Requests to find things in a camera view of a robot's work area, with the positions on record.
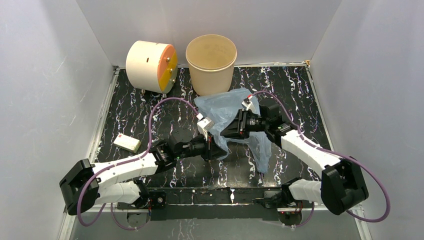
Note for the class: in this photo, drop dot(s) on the white cylinder with orange face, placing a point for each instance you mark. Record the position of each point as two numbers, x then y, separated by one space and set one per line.
152 66

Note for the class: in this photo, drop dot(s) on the white trash bag box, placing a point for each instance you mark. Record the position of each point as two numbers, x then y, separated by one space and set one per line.
127 142

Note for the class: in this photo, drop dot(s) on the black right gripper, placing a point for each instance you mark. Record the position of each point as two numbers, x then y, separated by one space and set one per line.
237 128

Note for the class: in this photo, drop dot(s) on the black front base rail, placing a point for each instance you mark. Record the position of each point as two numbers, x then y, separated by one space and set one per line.
263 203

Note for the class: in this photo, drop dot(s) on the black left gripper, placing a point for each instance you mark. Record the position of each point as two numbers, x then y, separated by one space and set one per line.
212 151

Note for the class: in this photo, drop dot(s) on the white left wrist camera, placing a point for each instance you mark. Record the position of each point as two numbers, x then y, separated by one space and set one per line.
204 124

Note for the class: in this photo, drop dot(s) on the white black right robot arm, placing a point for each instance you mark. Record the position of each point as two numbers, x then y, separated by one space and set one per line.
340 185

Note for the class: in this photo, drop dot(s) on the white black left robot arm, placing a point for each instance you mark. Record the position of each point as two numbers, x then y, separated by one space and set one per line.
87 184

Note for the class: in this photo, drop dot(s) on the translucent blue plastic trash bag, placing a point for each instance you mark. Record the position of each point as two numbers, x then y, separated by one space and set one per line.
222 108

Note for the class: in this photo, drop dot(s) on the beige round trash bin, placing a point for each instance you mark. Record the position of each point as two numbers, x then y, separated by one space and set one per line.
211 60

